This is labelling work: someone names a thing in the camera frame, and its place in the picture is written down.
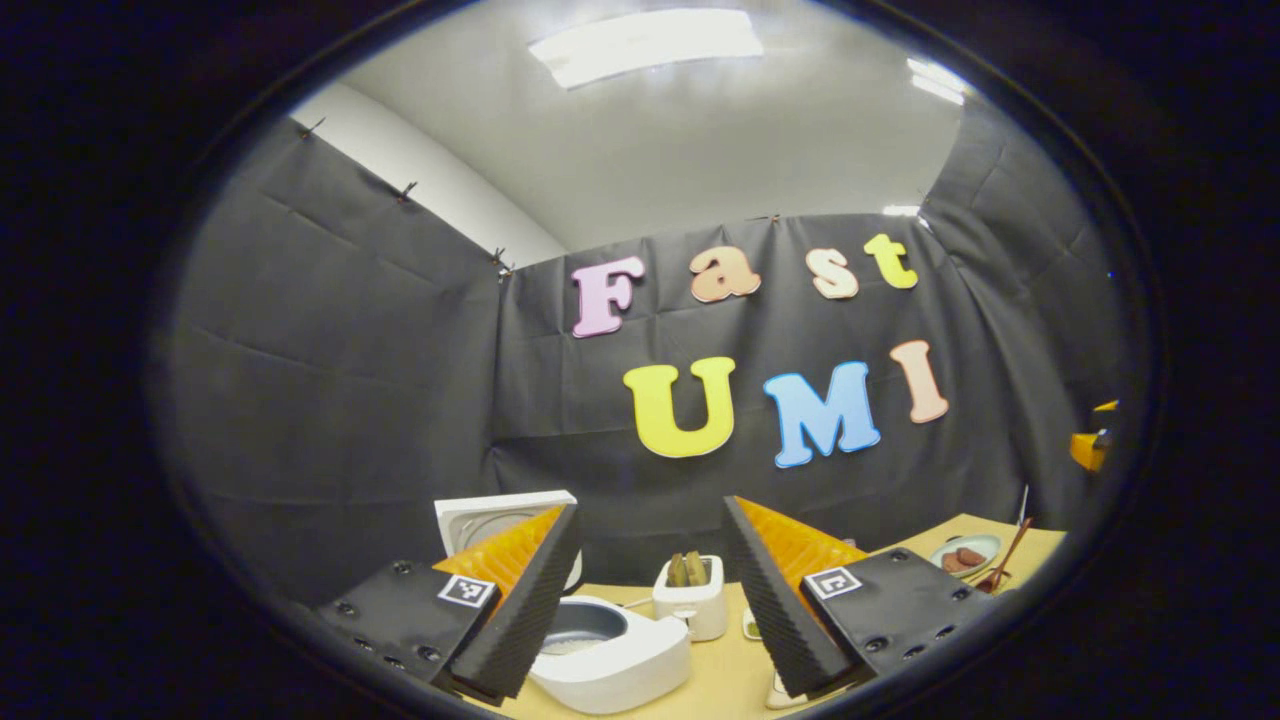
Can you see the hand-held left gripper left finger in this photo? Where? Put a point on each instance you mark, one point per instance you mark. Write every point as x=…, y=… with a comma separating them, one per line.
x=525, y=610

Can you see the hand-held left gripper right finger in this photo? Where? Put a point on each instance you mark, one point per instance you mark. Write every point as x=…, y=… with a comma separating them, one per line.
x=780, y=610

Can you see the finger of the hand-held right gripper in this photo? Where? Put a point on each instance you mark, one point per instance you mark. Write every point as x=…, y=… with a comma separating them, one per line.
x=1088, y=448

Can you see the white rice cooker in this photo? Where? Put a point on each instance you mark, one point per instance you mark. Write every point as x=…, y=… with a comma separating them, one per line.
x=640, y=660

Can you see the brown wooden spoon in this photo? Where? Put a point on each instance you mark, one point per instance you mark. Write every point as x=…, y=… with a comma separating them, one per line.
x=1012, y=550

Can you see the white divided dish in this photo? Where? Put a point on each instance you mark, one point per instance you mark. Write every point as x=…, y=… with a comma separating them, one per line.
x=751, y=625

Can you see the white toaster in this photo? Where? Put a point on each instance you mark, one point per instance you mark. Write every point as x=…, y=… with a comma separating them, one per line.
x=695, y=610

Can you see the clear plastic box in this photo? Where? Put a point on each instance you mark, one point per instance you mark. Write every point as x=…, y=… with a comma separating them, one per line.
x=782, y=695

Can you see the brown bread slice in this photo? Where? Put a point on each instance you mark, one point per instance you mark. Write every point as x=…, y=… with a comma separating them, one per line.
x=678, y=570
x=698, y=567

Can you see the pale green plate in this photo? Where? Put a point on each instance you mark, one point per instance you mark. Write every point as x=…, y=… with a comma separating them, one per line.
x=985, y=543

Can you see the brown meat slice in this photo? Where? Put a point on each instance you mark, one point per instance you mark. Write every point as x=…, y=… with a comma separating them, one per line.
x=952, y=563
x=972, y=556

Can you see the black backdrop cloth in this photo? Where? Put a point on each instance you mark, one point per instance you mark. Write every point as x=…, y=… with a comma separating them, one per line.
x=400, y=400

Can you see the small black cloth clip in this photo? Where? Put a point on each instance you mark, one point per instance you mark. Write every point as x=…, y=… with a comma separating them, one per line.
x=407, y=190
x=500, y=262

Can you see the small ceiling light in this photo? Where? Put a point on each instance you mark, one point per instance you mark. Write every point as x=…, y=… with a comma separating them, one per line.
x=935, y=82

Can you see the large ceiling light panel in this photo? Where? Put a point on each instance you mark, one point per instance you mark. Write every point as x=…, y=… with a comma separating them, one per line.
x=645, y=42

